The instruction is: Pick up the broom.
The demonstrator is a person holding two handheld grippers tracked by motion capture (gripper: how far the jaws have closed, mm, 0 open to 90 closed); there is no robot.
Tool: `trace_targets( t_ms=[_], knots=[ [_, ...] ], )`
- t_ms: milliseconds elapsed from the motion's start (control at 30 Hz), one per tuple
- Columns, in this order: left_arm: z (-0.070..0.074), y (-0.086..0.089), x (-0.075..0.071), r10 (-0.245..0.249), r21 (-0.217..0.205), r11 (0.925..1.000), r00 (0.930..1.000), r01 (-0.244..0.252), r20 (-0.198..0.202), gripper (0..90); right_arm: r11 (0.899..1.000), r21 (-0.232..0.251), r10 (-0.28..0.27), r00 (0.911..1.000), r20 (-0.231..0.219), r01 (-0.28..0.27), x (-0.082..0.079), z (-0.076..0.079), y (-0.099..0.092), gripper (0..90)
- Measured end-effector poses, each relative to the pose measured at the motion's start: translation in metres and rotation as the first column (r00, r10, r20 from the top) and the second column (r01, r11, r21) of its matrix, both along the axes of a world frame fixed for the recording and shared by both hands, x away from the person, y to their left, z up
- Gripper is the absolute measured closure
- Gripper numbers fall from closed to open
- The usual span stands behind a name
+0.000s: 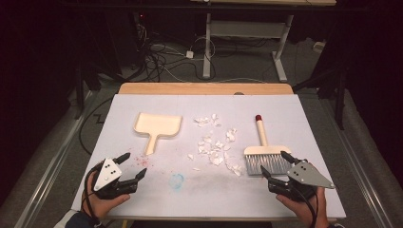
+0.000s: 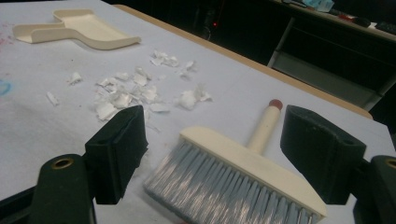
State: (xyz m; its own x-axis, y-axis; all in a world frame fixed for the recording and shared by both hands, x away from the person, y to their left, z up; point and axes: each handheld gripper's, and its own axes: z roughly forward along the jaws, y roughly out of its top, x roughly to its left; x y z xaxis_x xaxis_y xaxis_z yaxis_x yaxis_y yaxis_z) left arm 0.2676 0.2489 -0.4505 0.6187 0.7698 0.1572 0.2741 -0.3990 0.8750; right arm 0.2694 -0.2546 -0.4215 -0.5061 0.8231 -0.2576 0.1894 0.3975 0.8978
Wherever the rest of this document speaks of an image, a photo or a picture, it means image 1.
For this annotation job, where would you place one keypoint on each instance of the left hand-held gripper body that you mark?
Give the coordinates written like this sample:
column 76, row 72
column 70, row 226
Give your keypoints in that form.
column 107, row 174

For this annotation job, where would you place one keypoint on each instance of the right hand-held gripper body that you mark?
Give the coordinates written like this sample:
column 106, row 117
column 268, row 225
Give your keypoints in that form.
column 305, row 175

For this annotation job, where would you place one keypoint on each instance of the cream brush with red tip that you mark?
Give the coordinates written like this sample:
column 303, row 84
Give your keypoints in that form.
column 267, row 150

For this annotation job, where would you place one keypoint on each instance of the cream dustpan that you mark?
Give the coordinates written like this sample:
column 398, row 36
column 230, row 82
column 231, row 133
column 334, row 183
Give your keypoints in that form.
column 158, row 125

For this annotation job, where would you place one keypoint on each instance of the pile of white paper scraps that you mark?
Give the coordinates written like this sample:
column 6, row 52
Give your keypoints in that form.
column 230, row 136

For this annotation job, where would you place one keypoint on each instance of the person's left hand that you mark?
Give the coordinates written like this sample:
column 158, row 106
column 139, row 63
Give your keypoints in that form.
column 101, row 207

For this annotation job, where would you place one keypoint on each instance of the person's right hand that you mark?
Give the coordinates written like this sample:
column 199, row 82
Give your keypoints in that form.
column 301, row 210

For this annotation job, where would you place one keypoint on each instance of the black stand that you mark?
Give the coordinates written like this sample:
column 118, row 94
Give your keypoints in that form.
column 340, row 104

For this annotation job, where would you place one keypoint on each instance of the white foam board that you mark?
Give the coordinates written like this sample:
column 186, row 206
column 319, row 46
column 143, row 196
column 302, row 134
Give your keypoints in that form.
column 190, row 104

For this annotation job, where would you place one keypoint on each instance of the white power strip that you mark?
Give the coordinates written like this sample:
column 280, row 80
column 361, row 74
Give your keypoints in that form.
column 319, row 47

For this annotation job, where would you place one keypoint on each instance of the white power adapter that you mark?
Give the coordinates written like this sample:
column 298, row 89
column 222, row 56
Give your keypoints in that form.
column 189, row 54

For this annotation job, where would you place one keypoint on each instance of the metal floor rail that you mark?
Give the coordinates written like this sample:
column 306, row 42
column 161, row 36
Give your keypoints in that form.
column 357, row 167
column 50, row 167

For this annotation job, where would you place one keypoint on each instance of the white desk frame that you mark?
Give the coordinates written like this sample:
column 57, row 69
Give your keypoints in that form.
column 247, row 29

